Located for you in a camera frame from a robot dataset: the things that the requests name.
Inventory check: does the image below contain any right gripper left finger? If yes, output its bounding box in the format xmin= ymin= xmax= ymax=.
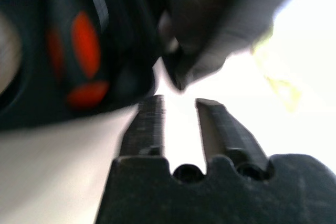
xmin=119 ymin=94 xmax=169 ymax=161

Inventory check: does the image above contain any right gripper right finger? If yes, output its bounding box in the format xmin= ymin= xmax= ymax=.
xmin=195 ymin=98 xmax=269 ymax=173

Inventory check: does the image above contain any black plastic tool case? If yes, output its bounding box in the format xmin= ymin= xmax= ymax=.
xmin=0 ymin=0 xmax=320 ymax=132

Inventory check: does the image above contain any black tool with orange buttons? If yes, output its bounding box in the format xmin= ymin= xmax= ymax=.
xmin=46 ymin=0 xmax=111 ymax=111

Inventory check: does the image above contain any light green cloth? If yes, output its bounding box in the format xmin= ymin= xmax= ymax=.
xmin=250 ymin=34 xmax=303 ymax=114

